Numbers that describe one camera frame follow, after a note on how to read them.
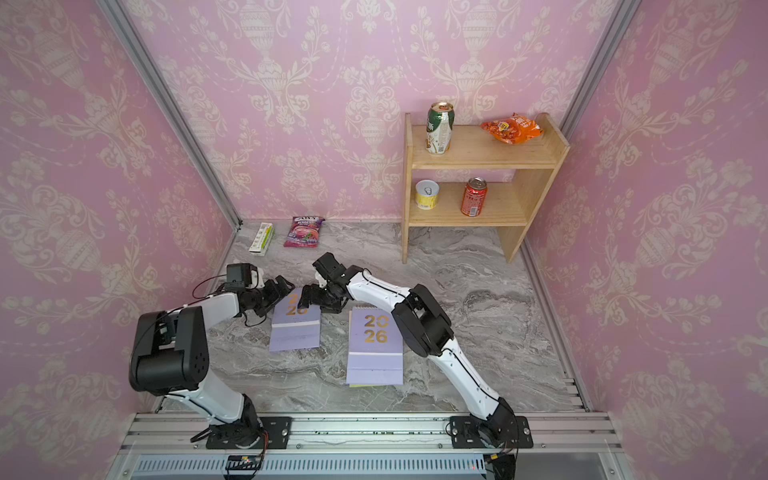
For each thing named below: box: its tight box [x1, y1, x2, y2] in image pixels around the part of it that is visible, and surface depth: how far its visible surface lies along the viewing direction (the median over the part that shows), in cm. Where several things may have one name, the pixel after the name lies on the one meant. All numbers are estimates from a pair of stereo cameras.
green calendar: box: [349, 384, 404, 388], surface depth 83 cm
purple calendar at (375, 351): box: [346, 306, 404, 385], surface depth 83 cm
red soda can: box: [460, 177, 488, 217], surface depth 89 cm
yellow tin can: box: [415, 179, 440, 210], surface depth 96 cm
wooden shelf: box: [401, 113, 571, 264], surface depth 81 cm
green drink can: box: [426, 101, 455, 154], surface depth 73 cm
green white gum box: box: [249, 222, 274, 256], surface depth 112 cm
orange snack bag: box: [480, 113, 544, 145], surface depth 77 cm
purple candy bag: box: [283, 216, 326, 248], surface depth 115 cm
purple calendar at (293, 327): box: [270, 288, 321, 352], surface depth 94 cm
